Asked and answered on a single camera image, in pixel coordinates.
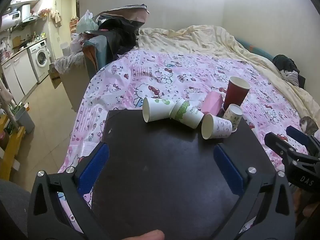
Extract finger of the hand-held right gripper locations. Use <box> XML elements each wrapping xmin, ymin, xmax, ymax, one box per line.
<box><xmin>264</xmin><ymin>132</ymin><xmax>298</xmax><ymax>160</ymax></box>
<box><xmin>286</xmin><ymin>125</ymin><xmax>320</xmax><ymax>157</ymax></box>

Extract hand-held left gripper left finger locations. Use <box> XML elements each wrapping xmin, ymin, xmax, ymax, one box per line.
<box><xmin>27</xmin><ymin>142</ymin><xmax>118</xmax><ymax>240</ymax></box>

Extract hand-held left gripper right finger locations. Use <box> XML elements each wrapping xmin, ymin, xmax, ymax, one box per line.
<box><xmin>212</xmin><ymin>144</ymin><xmax>297</xmax><ymax>240</ymax></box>

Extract white cup with pink print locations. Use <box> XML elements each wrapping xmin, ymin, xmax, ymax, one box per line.
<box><xmin>201</xmin><ymin>113</ymin><xmax>233</xmax><ymax>140</ymax></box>

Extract green leaf print paper cup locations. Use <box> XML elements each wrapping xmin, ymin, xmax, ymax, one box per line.
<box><xmin>169</xmin><ymin>98</ymin><xmax>205</xmax><ymax>129</ymax></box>

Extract white cup with green dots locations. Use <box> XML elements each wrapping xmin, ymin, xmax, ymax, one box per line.
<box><xmin>142</xmin><ymin>97</ymin><xmax>175</xmax><ymax>123</ymax></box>

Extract small cream patterned cup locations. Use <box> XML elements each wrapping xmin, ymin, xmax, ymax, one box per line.
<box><xmin>223</xmin><ymin>104</ymin><xmax>244</xmax><ymax>132</ymax></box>

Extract red paper cup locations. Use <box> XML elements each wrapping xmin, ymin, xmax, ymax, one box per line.
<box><xmin>223</xmin><ymin>76</ymin><xmax>251</xmax><ymax>112</ymax></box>

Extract person's left hand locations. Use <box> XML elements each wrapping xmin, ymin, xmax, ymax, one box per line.
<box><xmin>122</xmin><ymin>230</ymin><xmax>165</xmax><ymax>240</ymax></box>

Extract tabby cat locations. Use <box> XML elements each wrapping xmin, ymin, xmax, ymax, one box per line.
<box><xmin>299</xmin><ymin>116</ymin><xmax>319</xmax><ymax>136</ymax></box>

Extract striped garment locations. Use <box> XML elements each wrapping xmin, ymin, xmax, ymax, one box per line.
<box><xmin>280</xmin><ymin>69</ymin><xmax>300</xmax><ymax>87</ymax></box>

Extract pink box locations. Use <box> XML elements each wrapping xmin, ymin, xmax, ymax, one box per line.
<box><xmin>200</xmin><ymin>91</ymin><xmax>224</xmax><ymax>116</ymax></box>

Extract dark clothes pile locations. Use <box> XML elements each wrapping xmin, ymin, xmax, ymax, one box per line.
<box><xmin>272</xmin><ymin>54</ymin><xmax>300</xmax><ymax>75</ymax></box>

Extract yellow wooden shelf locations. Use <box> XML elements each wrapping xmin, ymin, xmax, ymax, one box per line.
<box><xmin>0</xmin><ymin>114</ymin><xmax>26</xmax><ymax>181</ymax></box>

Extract grey trash bin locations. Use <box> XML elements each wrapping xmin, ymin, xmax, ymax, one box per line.
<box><xmin>15</xmin><ymin>106</ymin><xmax>36</xmax><ymax>134</ymax></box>

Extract person's grey trousers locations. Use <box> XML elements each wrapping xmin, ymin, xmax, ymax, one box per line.
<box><xmin>0</xmin><ymin>179</ymin><xmax>31</xmax><ymax>240</ymax></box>

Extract teal headboard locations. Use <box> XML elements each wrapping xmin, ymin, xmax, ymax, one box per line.
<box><xmin>235</xmin><ymin>37</ymin><xmax>276</xmax><ymax>62</ymax></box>

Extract cardboard box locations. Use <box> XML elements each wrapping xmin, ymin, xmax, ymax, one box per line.
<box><xmin>48</xmin><ymin>62</ymin><xmax>63</xmax><ymax>89</ymax></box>

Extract grey fuzzy blanket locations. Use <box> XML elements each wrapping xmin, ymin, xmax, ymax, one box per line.
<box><xmin>54</xmin><ymin>52</ymin><xmax>86</xmax><ymax>75</ymax></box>

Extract teal chair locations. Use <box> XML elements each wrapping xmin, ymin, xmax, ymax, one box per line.
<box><xmin>83</xmin><ymin>34</ymin><xmax>113</xmax><ymax>73</ymax></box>

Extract white base cabinets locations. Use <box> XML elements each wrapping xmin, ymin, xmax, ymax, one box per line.
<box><xmin>1</xmin><ymin>51</ymin><xmax>38</xmax><ymax>103</ymax></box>

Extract white washing machine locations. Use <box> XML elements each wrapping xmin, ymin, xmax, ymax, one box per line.
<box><xmin>27</xmin><ymin>40</ymin><xmax>52</xmax><ymax>84</ymax></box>

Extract cream duvet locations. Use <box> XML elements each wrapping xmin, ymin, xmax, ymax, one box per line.
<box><xmin>136</xmin><ymin>25</ymin><xmax>320</xmax><ymax>122</ymax></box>

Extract black bag pile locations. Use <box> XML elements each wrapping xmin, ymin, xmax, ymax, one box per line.
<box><xmin>97</xmin><ymin>17</ymin><xmax>139</xmax><ymax>63</ymax></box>

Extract white green plastic bag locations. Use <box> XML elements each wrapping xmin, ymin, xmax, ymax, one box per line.
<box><xmin>76</xmin><ymin>10</ymin><xmax>99</xmax><ymax>34</ymax></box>

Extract cream hanging cloth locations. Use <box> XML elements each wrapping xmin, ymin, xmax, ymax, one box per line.
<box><xmin>51</xmin><ymin>8</ymin><xmax>62</xmax><ymax>27</ymax></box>

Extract pink and black umbrella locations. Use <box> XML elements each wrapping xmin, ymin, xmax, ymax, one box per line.
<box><xmin>99</xmin><ymin>3</ymin><xmax>150</xmax><ymax>23</ymax></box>

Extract white water heater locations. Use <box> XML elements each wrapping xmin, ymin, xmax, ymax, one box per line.
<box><xmin>10</xmin><ymin>4</ymin><xmax>32</xmax><ymax>23</ymax></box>

